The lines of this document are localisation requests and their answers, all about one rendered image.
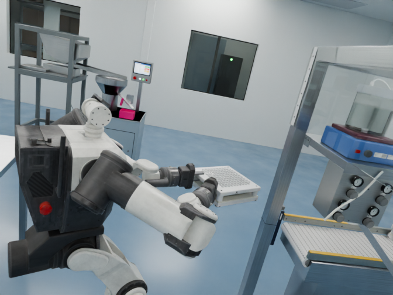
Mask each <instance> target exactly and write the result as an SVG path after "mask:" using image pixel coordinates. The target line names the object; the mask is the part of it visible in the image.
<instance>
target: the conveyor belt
mask: <svg viewBox="0 0 393 295"><path fill-rule="evenodd" d="M281 229H282V231H283V233H284V234H285V236H286V237H287V239H288V241H289V243H290V244H291V246H292V248H293V249H294V251H295V253H296V254H297V256H298V257H299V260H300V261H301V263H302V264H303V266H304V267H307V266H306V265H305V261H306V260H308V258H307V257H306V256H307V254H308V251H309V250H312V251H322V252H331V253H340V254H346V255H355V256H364V257H370V258H379V259H380V257H379V255H378V253H377V252H376V251H375V249H374V248H373V246H372V245H371V244H370V242H369V240H368V239H367V237H366V236H365V234H364V233H363V232H356V231H348V230H342V229H334V228H326V227H317V226H312V225H304V224H296V223H290V222H285V223H283V224H282V225H281ZM373 235H374V237H375V239H376V240H377V242H378V243H379V244H380V246H381V247H382V249H383V250H384V252H385V253H386V255H387V256H388V257H389V259H390V260H393V241H392V240H391V239H390V238H388V237H387V236H386V235H378V234H373Z"/></svg>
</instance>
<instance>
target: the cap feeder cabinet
mask: <svg viewBox="0 0 393 295"><path fill-rule="evenodd" d="M121 109H122V107H117V111H111V114H112V118H111V121H110V123H108V124H107V125H106V126H103V127H104V132H105V133H106V134H107V135H108V136H109V137H110V138H111V139H113V140H115V141H117V142H118V143H120V144H121V145H122V146H123V149H122V152H123V153H124V154H125V155H127V156H129V157H130V158H131V159H133V160H135V161H137V160H139V156H140V148H141V144H142V136H143V128H144V120H145V116H146V112H144V111H139V113H138V112H135V118H134V119H133V120H130V119H123V118H119V111H120V110H121ZM123 109H128V108H123ZM129 110H133V111H135V110H134V109H129Z"/></svg>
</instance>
